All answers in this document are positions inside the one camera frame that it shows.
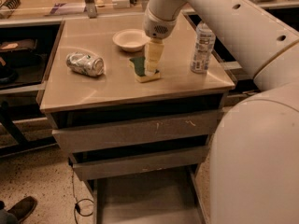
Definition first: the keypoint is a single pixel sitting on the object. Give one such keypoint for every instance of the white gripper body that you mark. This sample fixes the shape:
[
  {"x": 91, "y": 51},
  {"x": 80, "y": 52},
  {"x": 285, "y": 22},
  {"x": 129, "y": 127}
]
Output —
[{"x": 156, "y": 27}]

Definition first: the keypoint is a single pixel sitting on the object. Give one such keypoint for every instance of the white paper bowl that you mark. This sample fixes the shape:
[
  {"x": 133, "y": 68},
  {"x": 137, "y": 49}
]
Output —
[{"x": 130, "y": 40}]

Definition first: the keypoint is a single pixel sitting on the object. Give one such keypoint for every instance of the brown shoe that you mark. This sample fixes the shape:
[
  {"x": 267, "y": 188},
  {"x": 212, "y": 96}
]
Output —
[{"x": 21, "y": 210}]

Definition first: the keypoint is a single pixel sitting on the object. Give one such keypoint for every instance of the clear plastic water bottle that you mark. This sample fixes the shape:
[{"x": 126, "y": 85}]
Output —
[{"x": 203, "y": 47}]

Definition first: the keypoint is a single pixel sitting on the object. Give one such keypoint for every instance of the middle grey drawer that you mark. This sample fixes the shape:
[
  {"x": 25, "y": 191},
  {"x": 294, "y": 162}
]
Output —
[{"x": 140, "y": 163}]

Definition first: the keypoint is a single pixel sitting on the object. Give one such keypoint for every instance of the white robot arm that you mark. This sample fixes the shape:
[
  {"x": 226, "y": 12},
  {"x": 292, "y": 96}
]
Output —
[{"x": 254, "y": 156}]

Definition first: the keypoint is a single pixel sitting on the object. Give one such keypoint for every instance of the purple white paper sheet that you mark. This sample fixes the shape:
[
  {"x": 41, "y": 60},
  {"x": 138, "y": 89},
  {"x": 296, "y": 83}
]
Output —
[{"x": 60, "y": 9}]

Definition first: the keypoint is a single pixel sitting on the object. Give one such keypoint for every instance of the metal coil stand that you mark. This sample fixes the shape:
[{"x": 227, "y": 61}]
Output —
[{"x": 8, "y": 7}]

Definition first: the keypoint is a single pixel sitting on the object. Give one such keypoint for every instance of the open bottom grey drawer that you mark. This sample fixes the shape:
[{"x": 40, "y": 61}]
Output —
[{"x": 168, "y": 196}]

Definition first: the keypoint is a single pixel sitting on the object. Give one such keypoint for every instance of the grey drawer cabinet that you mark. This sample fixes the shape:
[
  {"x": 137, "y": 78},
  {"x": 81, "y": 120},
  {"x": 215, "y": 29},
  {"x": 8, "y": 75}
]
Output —
[{"x": 71, "y": 100}]

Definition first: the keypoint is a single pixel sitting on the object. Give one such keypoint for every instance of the crushed silver soda can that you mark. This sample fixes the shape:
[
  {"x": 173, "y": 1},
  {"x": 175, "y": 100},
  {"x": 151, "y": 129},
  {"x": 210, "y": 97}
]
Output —
[{"x": 85, "y": 64}]

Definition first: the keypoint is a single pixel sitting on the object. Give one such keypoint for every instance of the green and yellow sponge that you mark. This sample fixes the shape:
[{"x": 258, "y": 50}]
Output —
[{"x": 137, "y": 63}]

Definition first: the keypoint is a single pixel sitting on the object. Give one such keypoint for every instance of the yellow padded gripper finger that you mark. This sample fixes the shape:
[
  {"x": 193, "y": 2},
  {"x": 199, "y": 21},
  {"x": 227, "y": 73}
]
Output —
[
  {"x": 147, "y": 58},
  {"x": 156, "y": 47}
]

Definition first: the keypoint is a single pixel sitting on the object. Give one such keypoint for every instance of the long wooden workbench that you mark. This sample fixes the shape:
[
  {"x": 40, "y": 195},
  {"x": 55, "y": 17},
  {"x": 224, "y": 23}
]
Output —
[{"x": 46, "y": 3}]

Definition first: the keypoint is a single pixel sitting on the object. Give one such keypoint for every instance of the top grey drawer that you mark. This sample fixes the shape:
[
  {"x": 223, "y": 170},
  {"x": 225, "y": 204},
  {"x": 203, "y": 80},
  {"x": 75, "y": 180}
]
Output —
[{"x": 135, "y": 132}]

